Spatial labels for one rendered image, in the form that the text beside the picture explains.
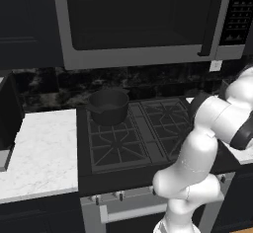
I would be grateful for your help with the white wall socket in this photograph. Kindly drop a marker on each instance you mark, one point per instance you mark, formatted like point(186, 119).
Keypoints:
point(215, 65)

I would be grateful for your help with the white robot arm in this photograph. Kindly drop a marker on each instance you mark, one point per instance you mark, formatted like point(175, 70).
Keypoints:
point(197, 158)

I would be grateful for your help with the dark wall cupboard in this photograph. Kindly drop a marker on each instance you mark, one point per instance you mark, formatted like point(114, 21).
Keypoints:
point(29, 23)

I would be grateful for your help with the dark stove knob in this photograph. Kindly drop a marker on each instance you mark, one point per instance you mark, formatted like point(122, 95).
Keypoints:
point(97, 200)
point(153, 191)
point(223, 178)
point(121, 196)

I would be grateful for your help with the silver microwave oven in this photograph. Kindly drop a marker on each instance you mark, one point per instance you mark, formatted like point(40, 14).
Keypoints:
point(138, 57)

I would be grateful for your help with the black countertop appliance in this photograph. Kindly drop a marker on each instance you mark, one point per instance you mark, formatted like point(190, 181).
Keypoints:
point(8, 112)

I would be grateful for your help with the silver oven door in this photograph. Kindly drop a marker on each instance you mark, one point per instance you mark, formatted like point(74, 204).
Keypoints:
point(131, 225)

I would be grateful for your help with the black gas hob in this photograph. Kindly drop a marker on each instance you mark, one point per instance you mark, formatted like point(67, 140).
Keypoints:
point(131, 144)

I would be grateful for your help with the black cooking pot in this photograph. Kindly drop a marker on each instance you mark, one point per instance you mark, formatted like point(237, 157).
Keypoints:
point(110, 110)

